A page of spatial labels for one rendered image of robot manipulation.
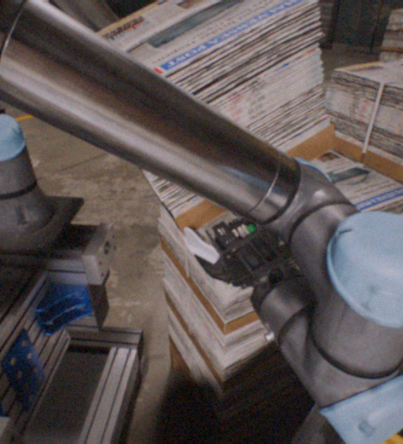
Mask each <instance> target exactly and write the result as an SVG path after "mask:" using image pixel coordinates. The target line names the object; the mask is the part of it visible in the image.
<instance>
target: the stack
mask: <svg viewBox="0 0 403 444"><path fill-rule="evenodd" d="M310 163H311V164H314V165H316V166H318V167H320V168H321V170H322V171H323V172H325V174H326V175H327V176H328V177H329V179H330V180H331V182H332V184H333V185H335V186H336V187H337V188H338V189H339V190H340V191H341V192H342V193H343V194H344V195H345V197H346V198H347V199H348V200H349V201H350V202H351V203H352V204H353V205H355V206H356V207H357V208H358V209H359V210H361V211H362V212H390V213H394V214H398V215H401V216H403V182H401V181H399V180H397V179H395V178H393V176H391V175H388V174H386V173H383V172H381V171H379V170H377V169H375V168H373V167H371V166H368V165H366V164H364V163H362V162H360V161H358V160H356V159H354V158H351V157H348V156H347V155H345V154H343V153H340V151H338V150H336V149H334V148H332V149H330V150H328V152H326V153H325V154H323V155H322V156H320V157H318V158H317V159H315V160H313V161H310ZM158 202H159V203H160V213H161V218H160V219H158V222H159V226H158V228H159V234H160V236H161V238H162V239H163V241H164V243H165V244H166V246H167V248H168V249H169V250H170V251H171V252H172V254H173V255H174V256H175V258H176V259H177V260H178V261H179V262H180V263H181V264H182V266H183V268H184V269H185V271H186V275H187V277H188V275H189V276H190V278H191V279H192V281H193V282H194V283H195V284H196V285H197V286H198V288H199V289H200V291H201V293H202V294H203V295H204V297H205V298H206V300H207V301H208V302H209V304H210V305H211V307H212V308H213V309H214V310H215V311H216V312H217V315H218V316H219V318H221V319H222V320H223V322H224V323H225V324H227V323H230V322H232V321H235V320H237V319H239V318H240V317H243V316H247V315H249V314H250V313H251V312H252V311H254V309H253V307H252V303H251V301H250V298H251V295H252V292H253V287H252V286H249V287H247V288H244V289H243V290H242V288H241V287H234V286H232V284H231V283H230V284H227V283H226V282H224V281H218V280H216V279H213V278H211V277H209V276H208V275H207V274H206V273H205V271H204V270H203V269H202V266H201V265H200V264H199V262H198V260H197V259H195V258H194V257H193V255H192V254H191V253H190V251H189V250H188V249H187V247H186V245H185V243H184V240H183V237H182V232H181V231H180V229H179V228H178V227H177V225H176V224H175V222H174V221H173V219H172V216H170V215H169V213H168V212H167V210H166V209H165V208H164V206H163V205H162V203H161V202H160V200H158ZM234 219H237V220H238V221H239V220H241V219H242V218H241V216H239V215H236V214H235V213H233V212H230V211H228V212H227V213H225V214H223V215H221V216H219V218H217V219H215V220H213V221H212V222H211V223H209V224H208V225H205V226H204V227H202V228H200V229H199V230H197V231H195V234H197V235H198V236H199V237H200V238H201V239H202V240H203V241H204V242H205V243H206V244H208V245H210V246H211V243H210V240H209V239H208V237H207V235H206V233H205V230H207V231H208V232H209V233H210V234H211V235H212V234H214V232H213V230H212V227H213V226H215V225H216V224H218V223H220V222H221V221H224V222H225V223H226V224H227V225H228V224H229V223H230V222H231V221H233V220H234ZM214 235H215V234H214ZM279 238H280V237H279ZM279 248H280V251H281V254H282V256H283V257H284V258H285V259H286V260H287V261H288V263H289V268H296V269H298V270H300V269H299V267H298V264H297V263H296V261H295V260H294V259H293V257H291V255H290V254H289V251H288V249H287V248H286V246H285V245H284V243H283V241H282V239H281V238H280V246H279ZM162 256H163V257H162V258H163V259H162V261H163V265H164V267H165V268H164V269H165V275H166V277H164V278H163V279H162V280H163V287H164V292H165V294H166V296H167V297H168V299H169V301H170V302H171V304H173V306H174V307H175V309H176V311H177V312H178V313H179V316H180V317H181V318H182V320H183V321H184V322H185V325H186V326H187V328H188V329H189V332H190V334H191V333H192V336H193V337H194V339H195V340H196V342H198V344H199V346H200V347H201V349H202V350H203V351H204V353H205V355H206V356H207V359H208V360H209V362H210V363H211V365H212V367H213V368H214V369H215V370H216V372H217V373H218V375H220V378H221V379H222V381H223V382H224V383H225V382H228V381H229V380H231V379H232V378H234V376H236V375H239V374H241V373H243V372H244V371H246V370H248V369H250V368H252V367H254V366H256V365H258V364H259V363H260V362H263V361H266V360H268V359H269V358H271V357H272V356H275V355H276V354H277V353H279V352H281V351H280V349H279V348H278V347H277V345H276V343H275V340H273V341H271V342H267V341H265V339H264V337H263V334H264V333H265V332H268V331H267V330H266V329H265V328H264V327H263V325H262V324H261V322H260V320H258V321H256V322H254V323H251V324H249V325H247V326H245V327H242V328H240V329H238V330H235V331H232V332H231V333H229V334H227V335H225V336H224V334H223V332H222V331H221V330H220V329H219V328H218V326H217V325H216V324H215V323H214V322H213V320H212V319H211V317H210V316H209V313H208V312H207V310H206V309H205V307H204V306H203V305H202V304H201V303H200V301H199V300H198V298H197V297H195V295H194V294H193V292H192V290H191V288H190V287H189V285H188V284H187V282H186V281H185V280H184V279H183V277H182V276H181V275H180V273H179V271H178V270H177V269H176V266H175V265H174V263H173V262H171V261H172V260H170V259H169V257H167V255H166V254H165V252H164V251H163V253H162ZM167 308H168V312H167V316H168V320H167V321H168V326H169V333H170V339H171V340H172V343H174V345H175V347H176V348H177V350H178V352H179V354H180V355H181V358H182V360H183V361H184V363H185V365H186V367H187V368H188V370H189V372H190V374H191V376H192V379H193V380H194V381H195V383H196V385H198V387H199V389H200V391H201V394H202V395H203V397H204V399H205V401H206V403H207V405H208V406H209V408H210V410H211V412H212V413H213V415H214V417H215V419H216V421H217V423H219V425H220V428H221V426H223V425H224V424H225V423H227V422H229V421H231V420H233V419H234V418H236V417H238V416H239V415H240V414H242V413H244V412H246V411H247V410H249V409H251V408H253V407H255V406H256V405H258V404H260V403H261V402H265V401H267V400H269V399H270V398H271V397H273V396H275V395H276V394H278V393H280V392H282V391H283V390H285V389H288V388H290V387H292V386H293V384H294V382H296V384H297V383H299V382H300V379H299V378H298V376H297V375H296V372H295V371H294V370H293V369H292V367H291V366H290V364H289V362H288V361H286V360H285V358H283V359H282V360H281V361H279V362H276V363H274V364H272V365H270V366H269V367H268V368H266V369H262V370H260V371H259V372H257V373H256V374H254V375H251V376H250V378H248V379H246V380H244V381H242V382H240V383H238V384H236V385H234V386H232V387H230V388H228V389H226V390H225V391H223V390H222V389H221V387H220V385H218V383H217V382H216V380H215V379H214V376H213V375H212V373H211V371H210V370H209V369H208V367H207V366H206V364H205V362H204V360H203V359H202V356H201V355H200V354H199V352H198V350H197V349H195V347H194V346H193V344H192V342H191V340H190V339H189V337H188V336H187V334H186V333H185V330H184V329H183V327H182V326H181V324H180V323H179V320H178V319H177V318H176V317H175V315H174V313H173V311H171V309H170V307H169V306H168V305H167ZM169 351H170V360H171V367H172V370H177V369H180V368H181V369H182V370H183V372H184V374H185V393H186V395H187V398H188V400H189V402H190V403H191V405H192V407H193V409H194V411H195V413H196V415H198V418H199V419H202V418H204V417H205V416H206V415H207V417H208V419H209V420H210V422H211V424H212V426H213V427H214V429H215V444H238V443H241V442H242V441H245V440H246V439H248V438H250V437H251V436H252V435H254V434H256V433H258V431H259V430H262V429H263V428H266V427H267V426H269V425H270V424H271V423H273V422H275V421H277V420H279V419H280V418H282V417H284V416H285V415H288V414H289V413H291V411H293V410H294V409H296V408H298V407H300V406H301V405H303V404H305V403H306V402H309V401H310V400H312V399H313V398H312V396H311V395H310V393H309V391H308V390H307V389H306V388H305V387H304V386H301V387H300V388H298V389H296V390H294V389H293V391H291V392H290V393H289V394H288V395H286V396H284V397H282V398H280V399H278V400H277V401H275V402H272V403H271V404H270V405H268V406H266V407H265V408H261V409H259V410H258V411H257V412H255V413H253V414H252V415H251V416H249V417H247V418H246V419H244V420H242V421H240V422H238V423H236V424H234V425H233V426H231V427H229V428H227V429H226V430H224V431H222V432H221V433H220V432H219V430H217V428H216V426H215V424H214V422H213V421H212V419H211V416H210V414H209V413H208V411H207V409H206V407H205V405H204V403H203V402H202V400H201V399H200V396H199V394H198V391H196V390H195V388H194V387H193V385H192V383H191V381H190V379H189V376H188V374H186V372H185V369H184V368H183V366H182V364H181V362H180V360H179V359H178V356H177V354H176V352H175V351H174V349H172V346H171V344H169ZM306 390H307V391H306ZM303 391H304V392H303ZM293 398H294V399H293ZM284 403H285V404H284ZM279 406H280V407H279ZM273 409H274V410H273ZM259 418H260V419H259Z"/></svg>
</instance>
